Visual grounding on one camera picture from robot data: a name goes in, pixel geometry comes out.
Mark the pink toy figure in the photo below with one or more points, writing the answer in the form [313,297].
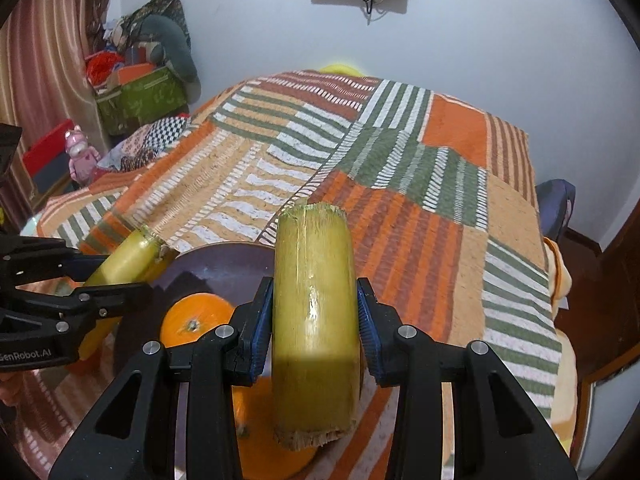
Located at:
[81,155]

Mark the blue bag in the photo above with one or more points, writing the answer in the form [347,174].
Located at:
[556,205]

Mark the red knitted cloth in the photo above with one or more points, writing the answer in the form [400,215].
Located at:
[102,67]

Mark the orange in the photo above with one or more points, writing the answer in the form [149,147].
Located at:
[197,317]
[265,440]

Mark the yellow plastic item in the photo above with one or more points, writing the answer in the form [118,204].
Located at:
[340,68]

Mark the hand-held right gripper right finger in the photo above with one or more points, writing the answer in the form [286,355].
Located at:
[368,332]

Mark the striped patchwork blanket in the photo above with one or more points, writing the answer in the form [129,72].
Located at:
[400,185]

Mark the checkered cloth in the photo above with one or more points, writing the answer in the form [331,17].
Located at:
[160,132]

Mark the slim yellow sugarcane piece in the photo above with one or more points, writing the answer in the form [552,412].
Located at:
[127,260]

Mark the red box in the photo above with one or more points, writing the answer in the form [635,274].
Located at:
[45,152]

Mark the green fabric storage box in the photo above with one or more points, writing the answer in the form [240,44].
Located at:
[145,100]

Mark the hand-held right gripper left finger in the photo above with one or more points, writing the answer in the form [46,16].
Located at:
[259,332]

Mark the pale orange bed sheet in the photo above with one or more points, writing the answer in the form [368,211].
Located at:
[562,280]

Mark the striped brown curtain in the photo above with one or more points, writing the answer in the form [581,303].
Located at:
[45,60]

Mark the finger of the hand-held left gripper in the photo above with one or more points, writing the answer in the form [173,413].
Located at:
[87,266]
[127,296]

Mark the thick yellow sugarcane piece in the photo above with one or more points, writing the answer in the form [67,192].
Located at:
[315,310]

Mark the dark purple bowl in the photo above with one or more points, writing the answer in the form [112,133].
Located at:
[200,270]

